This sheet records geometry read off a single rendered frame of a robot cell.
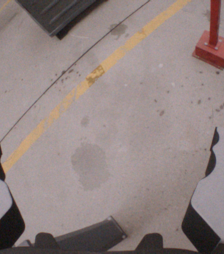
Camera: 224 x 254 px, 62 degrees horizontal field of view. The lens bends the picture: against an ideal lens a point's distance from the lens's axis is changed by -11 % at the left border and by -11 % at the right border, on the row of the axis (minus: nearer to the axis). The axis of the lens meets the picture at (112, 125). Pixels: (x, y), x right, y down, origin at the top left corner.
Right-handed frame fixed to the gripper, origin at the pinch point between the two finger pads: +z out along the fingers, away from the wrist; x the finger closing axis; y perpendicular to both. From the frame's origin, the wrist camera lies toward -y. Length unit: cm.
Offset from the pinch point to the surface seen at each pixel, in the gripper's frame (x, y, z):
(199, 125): 54, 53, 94
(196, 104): 54, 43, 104
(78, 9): -28, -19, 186
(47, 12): -52, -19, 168
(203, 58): 64, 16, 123
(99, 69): -8, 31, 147
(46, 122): -52, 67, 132
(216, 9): 57, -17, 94
